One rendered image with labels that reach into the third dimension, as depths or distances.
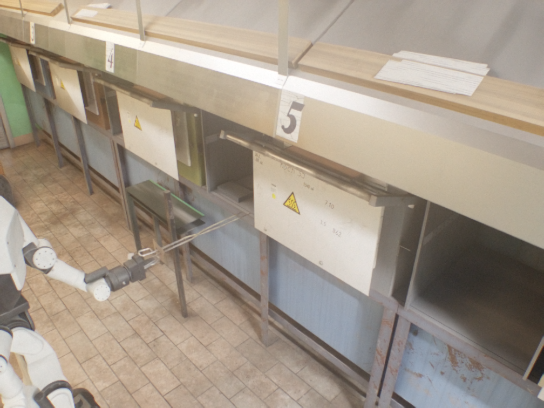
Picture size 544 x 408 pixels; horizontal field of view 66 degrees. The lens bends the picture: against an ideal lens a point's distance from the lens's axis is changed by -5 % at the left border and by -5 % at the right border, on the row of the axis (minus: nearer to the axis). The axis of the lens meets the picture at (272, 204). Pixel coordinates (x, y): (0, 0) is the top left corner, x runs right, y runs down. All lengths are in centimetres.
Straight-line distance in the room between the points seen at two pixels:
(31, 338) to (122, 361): 117
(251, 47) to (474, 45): 67
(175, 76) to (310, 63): 66
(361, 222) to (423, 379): 80
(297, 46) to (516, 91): 63
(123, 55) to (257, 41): 83
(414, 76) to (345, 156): 27
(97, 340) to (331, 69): 219
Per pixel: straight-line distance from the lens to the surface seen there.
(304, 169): 140
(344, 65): 121
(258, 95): 138
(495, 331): 175
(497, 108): 101
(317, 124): 122
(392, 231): 158
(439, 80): 108
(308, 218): 165
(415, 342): 189
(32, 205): 449
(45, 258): 165
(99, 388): 263
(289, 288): 228
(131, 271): 182
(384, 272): 169
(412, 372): 201
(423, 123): 106
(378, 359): 199
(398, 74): 112
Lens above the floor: 200
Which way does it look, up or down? 31 degrees down
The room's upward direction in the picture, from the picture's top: straight up
